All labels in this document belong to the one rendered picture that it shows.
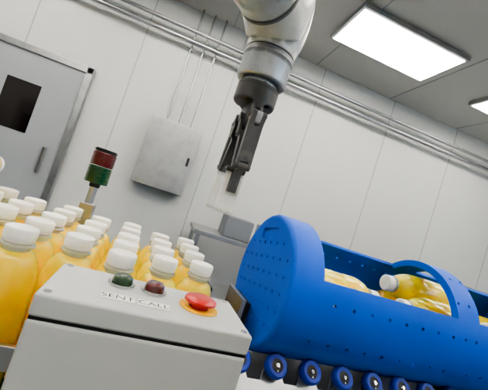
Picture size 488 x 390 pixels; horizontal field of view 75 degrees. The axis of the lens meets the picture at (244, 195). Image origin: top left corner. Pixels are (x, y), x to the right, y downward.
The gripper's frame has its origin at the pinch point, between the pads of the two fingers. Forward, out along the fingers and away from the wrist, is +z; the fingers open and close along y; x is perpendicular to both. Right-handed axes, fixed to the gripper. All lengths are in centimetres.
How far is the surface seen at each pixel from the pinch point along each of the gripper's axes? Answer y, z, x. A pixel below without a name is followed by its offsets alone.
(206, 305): -21.8, 12.3, 3.0
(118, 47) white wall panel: 356, -134, 93
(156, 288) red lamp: -19.3, 12.5, 8.1
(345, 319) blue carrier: -5.4, 14.4, -27.8
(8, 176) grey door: 356, 48, 152
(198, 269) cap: -2.4, 13.2, 0.4
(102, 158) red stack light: 41.8, 0.1, 25.9
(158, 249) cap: 2.0, 12.6, 7.2
